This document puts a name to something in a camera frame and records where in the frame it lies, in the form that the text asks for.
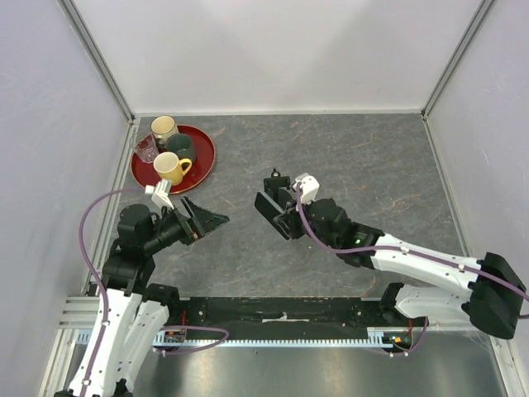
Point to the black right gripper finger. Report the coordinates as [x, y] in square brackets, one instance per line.
[284, 197]
[281, 224]

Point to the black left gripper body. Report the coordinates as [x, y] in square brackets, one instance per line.
[174, 227]

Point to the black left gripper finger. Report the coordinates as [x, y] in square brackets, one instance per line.
[209, 222]
[197, 214]

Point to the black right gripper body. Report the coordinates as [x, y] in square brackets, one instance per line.
[296, 225]

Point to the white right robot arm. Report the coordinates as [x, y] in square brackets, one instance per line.
[486, 292]

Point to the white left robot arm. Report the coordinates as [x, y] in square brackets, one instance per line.
[132, 310]

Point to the yellow mug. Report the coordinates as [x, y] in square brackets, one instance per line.
[169, 166]

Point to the red round tray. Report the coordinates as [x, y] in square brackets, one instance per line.
[145, 174]

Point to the dark green mug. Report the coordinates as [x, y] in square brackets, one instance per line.
[181, 145]

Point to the clear drinking glass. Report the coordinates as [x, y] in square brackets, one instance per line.
[145, 147]

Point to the cream mug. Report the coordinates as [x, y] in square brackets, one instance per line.
[164, 127]

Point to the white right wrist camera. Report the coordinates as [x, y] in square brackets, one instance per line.
[307, 187]

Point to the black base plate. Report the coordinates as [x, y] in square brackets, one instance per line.
[288, 313]

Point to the slotted cable duct rail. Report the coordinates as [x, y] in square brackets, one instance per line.
[280, 337]

